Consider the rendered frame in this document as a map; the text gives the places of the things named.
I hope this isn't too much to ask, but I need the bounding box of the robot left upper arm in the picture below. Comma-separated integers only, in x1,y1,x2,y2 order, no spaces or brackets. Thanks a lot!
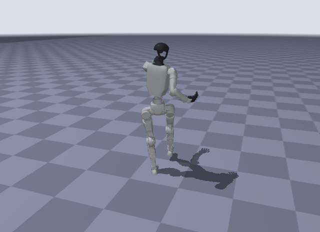
142,61,150,72

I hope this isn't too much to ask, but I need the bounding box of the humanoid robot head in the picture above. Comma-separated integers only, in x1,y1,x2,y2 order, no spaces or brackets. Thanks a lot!
152,42,169,66

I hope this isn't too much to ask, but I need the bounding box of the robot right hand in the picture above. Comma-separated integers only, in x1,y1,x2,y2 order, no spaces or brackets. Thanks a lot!
188,91,198,103

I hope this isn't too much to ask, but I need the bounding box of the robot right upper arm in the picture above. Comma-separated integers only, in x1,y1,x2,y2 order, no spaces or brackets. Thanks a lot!
167,66,178,97

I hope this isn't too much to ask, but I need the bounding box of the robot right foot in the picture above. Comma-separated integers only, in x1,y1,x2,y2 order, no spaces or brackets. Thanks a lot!
167,144,174,157

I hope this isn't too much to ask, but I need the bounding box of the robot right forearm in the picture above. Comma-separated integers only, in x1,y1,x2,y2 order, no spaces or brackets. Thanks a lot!
174,88,192,103

